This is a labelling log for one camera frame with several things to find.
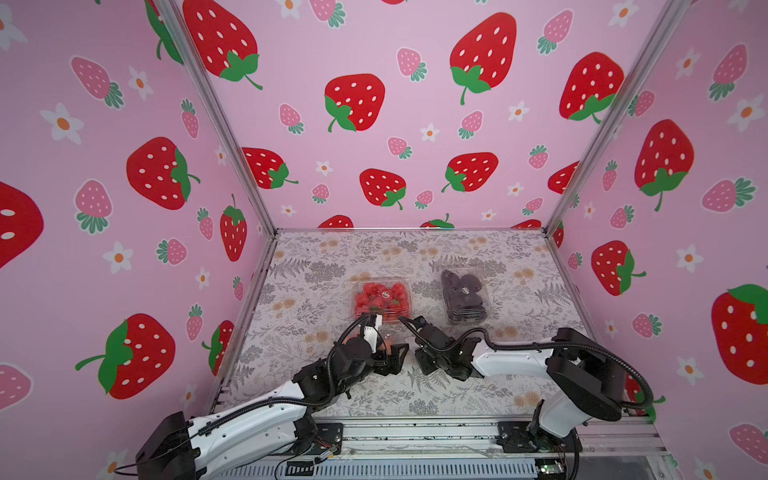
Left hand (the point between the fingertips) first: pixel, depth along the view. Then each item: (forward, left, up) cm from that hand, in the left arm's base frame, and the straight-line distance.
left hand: (400, 344), depth 77 cm
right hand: (+1, -5, -13) cm, 13 cm away
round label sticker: (+20, -21, -4) cm, 29 cm away
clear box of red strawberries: (+19, +3, -6) cm, 20 cm away
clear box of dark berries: (+15, -19, -6) cm, 25 cm away
